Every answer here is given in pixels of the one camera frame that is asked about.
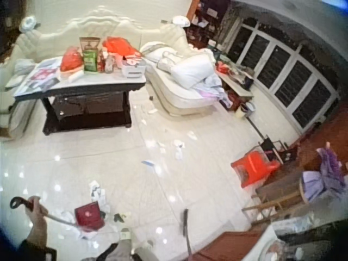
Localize purple cloth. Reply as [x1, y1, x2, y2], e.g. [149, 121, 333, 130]
[299, 147, 348, 205]

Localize black metal frame stand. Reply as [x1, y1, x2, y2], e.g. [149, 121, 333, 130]
[258, 134, 299, 165]

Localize white storage box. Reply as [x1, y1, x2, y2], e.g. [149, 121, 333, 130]
[120, 58, 147, 80]

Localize green snack packet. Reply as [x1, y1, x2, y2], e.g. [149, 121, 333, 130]
[83, 49, 99, 74]

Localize small red plastic bag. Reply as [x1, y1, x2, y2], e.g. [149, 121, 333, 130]
[59, 45, 84, 73]

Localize white chaise sofa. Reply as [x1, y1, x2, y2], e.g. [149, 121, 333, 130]
[140, 23, 227, 116]

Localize yellow bucket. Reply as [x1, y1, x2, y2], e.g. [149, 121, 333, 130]
[234, 104, 247, 119]

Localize blue and white bucket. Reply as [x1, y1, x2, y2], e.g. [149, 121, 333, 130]
[244, 101, 257, 115]

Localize dark coffee table white top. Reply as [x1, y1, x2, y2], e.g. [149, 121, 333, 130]
[13, 56, 148, 136]

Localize scattered white paper scraps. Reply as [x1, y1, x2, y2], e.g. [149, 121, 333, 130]
[53, 105, 200, 243]

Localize reddish brown mat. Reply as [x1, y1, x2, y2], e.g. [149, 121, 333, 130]
[197, 229, 273, 261]

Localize dark wooden shelf cabinet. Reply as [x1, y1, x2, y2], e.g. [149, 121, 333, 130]
[185, 0, 235, 50]

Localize white framed window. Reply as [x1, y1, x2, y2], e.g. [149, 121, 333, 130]
[225, 16, 341, 137]

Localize person's left hand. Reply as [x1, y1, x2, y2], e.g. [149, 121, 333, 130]
[26, 196, 49, 243]

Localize white sofa armchair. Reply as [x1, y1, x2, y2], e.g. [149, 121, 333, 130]
[0, 61, 39, 140]

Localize dark curtain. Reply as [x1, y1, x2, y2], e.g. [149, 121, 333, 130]
[217, 4, 246, 47]

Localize large orange plastic bag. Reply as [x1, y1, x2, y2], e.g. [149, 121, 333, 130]
[102, 36, 142, 58]

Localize dark broom stick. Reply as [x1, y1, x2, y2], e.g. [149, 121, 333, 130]
[181, 208, 195, 258]

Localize red plastic stool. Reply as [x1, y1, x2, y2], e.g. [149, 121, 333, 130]
[230, 150, 281, 189]

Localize wooden chair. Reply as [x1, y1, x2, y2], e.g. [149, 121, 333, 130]
[241, 176, 311, 227]

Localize person's legs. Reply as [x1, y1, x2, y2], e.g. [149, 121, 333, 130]
[96, 228, 153, 261]

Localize clear bottles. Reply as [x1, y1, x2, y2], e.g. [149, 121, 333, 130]
[98, 48, 115, 74]

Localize heap of white pillows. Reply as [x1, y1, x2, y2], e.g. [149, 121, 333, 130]
[139, 40, 219, 89]

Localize red long-handled dustpan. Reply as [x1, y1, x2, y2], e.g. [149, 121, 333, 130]
[10, 196, 107, 232]

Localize pile of pastel clothes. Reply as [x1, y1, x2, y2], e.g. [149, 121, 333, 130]
[190, 72, 229, 102]

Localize spread magazines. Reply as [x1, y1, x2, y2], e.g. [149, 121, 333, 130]
[15, 58, 62, 95]

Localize white carved long sofa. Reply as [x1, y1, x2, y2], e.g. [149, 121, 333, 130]
[8, 7, 191, 72]

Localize cluttered low white table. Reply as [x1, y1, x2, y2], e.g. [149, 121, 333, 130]
[215, 60, 256, 99]

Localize brown paper bag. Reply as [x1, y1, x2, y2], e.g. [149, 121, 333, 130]
[79, 36, 101, 53]

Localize white cushion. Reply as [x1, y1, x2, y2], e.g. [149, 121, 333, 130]
[4, 58, 36, 88]

